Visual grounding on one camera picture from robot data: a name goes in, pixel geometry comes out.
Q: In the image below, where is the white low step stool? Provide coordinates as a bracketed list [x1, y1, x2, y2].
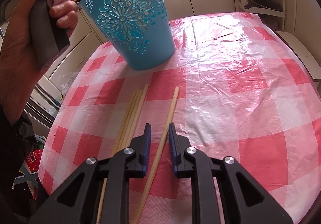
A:
[276, 31, 321, 82]

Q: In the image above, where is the blue perforated plastic basket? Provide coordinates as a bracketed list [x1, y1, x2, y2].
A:
[79, 0, 175, 71]

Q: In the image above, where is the person's left hand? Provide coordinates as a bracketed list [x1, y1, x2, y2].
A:
[0, 0, 79, 124]

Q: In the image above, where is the red white checkered tablecloth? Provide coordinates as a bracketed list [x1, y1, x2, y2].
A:
[39, 13, 320, 223]

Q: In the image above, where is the cream chopstick bundle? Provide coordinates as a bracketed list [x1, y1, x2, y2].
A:
[121, 84, 148, 148]
[114, 90, 143, 152]
[96, 90, 139, 223]

